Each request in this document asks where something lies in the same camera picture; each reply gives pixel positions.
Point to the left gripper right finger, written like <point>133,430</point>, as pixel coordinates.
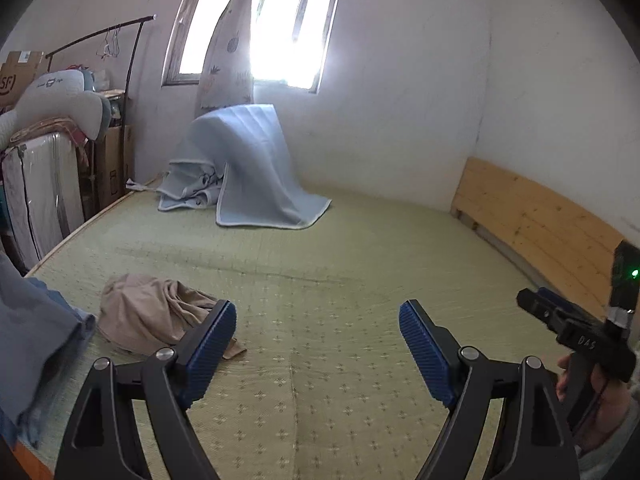
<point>532,441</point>

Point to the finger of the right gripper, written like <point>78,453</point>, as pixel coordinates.
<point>526,300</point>
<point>557,304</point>

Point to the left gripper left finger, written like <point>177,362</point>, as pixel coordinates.
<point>101,439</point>

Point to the black clothes rack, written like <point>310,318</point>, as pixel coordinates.
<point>114,49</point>

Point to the wooden headboard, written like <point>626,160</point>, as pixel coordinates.
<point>571,248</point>

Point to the blue garment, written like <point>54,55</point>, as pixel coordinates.
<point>42,337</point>

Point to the pink garment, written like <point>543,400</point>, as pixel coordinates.
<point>140,314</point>

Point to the light blue blanket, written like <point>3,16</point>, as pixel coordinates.
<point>236,161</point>

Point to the white teal plush pillow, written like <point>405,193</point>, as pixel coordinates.
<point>63,94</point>

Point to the SF cardboard box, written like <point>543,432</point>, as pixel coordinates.
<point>17,73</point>

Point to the pineapple print curtain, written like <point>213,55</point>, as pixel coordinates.
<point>226,78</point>

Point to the window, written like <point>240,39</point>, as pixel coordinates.
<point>288,41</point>

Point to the black camera box green light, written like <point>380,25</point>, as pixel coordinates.
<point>624,285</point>

